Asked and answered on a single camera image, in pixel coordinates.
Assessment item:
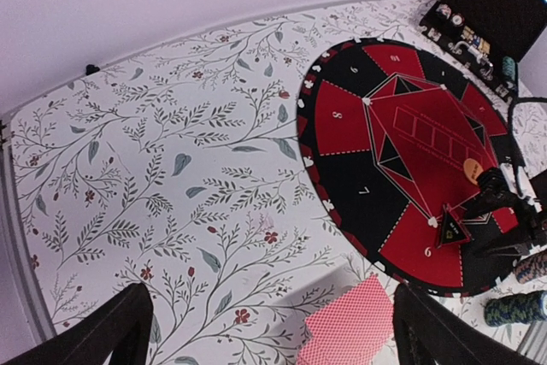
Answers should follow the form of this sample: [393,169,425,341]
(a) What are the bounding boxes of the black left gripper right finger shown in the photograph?
[392,284,535,364]

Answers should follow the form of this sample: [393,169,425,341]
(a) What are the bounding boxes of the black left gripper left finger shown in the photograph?
[6,283,153,365]

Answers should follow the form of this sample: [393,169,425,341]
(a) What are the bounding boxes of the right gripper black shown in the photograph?
[465,163,546,257]

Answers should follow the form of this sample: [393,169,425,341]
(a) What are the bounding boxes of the orange round dealer button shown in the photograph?
[462,158,484,185]

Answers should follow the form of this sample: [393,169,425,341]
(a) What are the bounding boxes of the green poker chip stack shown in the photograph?
[484,291,546,327]

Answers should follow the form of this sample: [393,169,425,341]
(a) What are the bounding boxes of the blue beige poker chip stack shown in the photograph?
[514,250,547,284]

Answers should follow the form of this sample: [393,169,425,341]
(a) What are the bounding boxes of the red playing card deck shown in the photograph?
[297,274,393,364]

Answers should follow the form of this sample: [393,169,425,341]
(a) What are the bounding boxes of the round red black poker mat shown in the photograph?
[297,38,515,297]

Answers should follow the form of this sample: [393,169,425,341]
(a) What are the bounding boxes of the black poker set case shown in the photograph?
[420,0,546,103]

